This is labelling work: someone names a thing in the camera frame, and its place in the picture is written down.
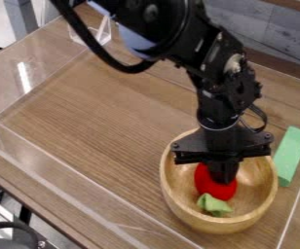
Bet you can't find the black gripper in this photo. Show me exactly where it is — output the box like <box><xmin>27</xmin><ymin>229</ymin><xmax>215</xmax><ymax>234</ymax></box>
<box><xmin>171</xmin><ymin>124</ymin><xmax>274</xmax><ymax>185</ymax></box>

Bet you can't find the red plush strawberry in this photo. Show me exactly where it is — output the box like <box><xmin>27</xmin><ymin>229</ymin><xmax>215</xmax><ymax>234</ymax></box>
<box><xmin>194</xmin><ymin>163</ymin><xmax>237</xmax><ymax>218</ymax></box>

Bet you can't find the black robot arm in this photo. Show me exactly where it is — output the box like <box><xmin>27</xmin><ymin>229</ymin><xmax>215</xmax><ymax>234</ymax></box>
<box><xmin>50</xmin><ymin>0</ymin><xmax>274</xmax><ymax>184</ymax></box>

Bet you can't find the wooden bowl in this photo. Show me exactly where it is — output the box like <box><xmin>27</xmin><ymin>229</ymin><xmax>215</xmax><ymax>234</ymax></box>
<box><xmin>158</xmin><ymin>127</ymin><xmax>279</xmax><ymax>235</ymax></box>

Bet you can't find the green rectangular block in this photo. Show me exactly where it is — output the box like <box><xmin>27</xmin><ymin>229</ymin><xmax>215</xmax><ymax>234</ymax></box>
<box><xmin>274</xmin><ymin>126</ymin><xmax>300</xmax><ymax>187</ymax></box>

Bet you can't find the black equipment with screw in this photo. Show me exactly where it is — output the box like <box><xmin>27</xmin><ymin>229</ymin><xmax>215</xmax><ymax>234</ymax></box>
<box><xmin>12</xmin><ymin>222</ymin><xmax>59</xmax><ymax>249</ymax></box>

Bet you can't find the grey table leg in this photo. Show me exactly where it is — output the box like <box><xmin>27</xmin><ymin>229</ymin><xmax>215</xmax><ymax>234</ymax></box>
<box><xmin>3</xmin><ymin>0</ymin><xmax>38</xmax><ymax>40</ymax></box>

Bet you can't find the black cable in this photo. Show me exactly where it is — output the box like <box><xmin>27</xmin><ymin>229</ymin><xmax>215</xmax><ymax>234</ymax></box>
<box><xmin>235</xmin><ymin>103</ymin><xmax>270</xmax><ymax>134</ymax></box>

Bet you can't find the clear acrylic enclosure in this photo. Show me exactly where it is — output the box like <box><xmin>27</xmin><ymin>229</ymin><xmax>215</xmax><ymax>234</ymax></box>
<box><xmin>0</xmin><ymin>19</ymin><xmax>300</xmax><ymax>249</ymax></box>

